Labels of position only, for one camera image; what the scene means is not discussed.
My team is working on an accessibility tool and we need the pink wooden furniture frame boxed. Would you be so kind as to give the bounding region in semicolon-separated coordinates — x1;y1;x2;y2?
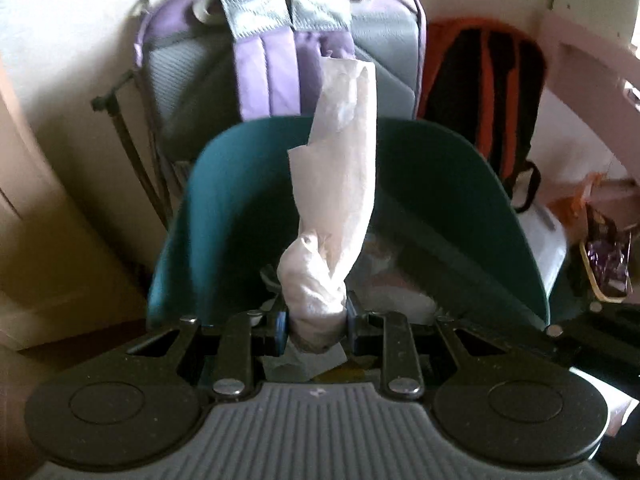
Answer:
540;10;640;177

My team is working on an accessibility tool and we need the beige wooden door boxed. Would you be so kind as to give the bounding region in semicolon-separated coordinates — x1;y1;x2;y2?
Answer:
0;55;153;352

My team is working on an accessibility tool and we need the black folding metal stand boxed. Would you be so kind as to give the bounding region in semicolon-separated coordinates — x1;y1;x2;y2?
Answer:
91;72;174;227

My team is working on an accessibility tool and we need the white paper tissue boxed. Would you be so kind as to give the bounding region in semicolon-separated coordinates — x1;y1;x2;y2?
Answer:
265;55;377;377

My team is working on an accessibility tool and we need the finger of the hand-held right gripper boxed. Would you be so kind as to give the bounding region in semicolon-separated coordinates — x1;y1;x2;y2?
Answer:
542;302;640;382

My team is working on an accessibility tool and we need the orange black backpack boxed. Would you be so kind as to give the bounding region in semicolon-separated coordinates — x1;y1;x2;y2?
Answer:
417;17;547;212

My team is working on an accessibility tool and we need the purple grey backpack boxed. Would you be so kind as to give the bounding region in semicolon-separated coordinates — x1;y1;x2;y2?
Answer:
134;0;427;162

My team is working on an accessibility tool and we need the wicker basket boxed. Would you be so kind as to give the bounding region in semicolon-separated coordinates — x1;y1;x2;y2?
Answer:
579;230;640;307

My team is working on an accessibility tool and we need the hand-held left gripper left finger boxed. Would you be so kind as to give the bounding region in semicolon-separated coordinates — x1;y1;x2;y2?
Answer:
115;310;292;402

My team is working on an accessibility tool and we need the orange plastic bag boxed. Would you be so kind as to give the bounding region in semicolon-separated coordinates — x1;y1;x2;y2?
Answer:
547;172;609;242

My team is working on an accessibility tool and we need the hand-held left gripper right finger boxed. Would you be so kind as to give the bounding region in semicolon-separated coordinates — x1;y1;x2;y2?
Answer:
344;292;507;402

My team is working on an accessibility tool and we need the teal plastic waste bin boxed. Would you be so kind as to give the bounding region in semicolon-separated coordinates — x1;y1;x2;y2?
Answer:
146;116;552;334

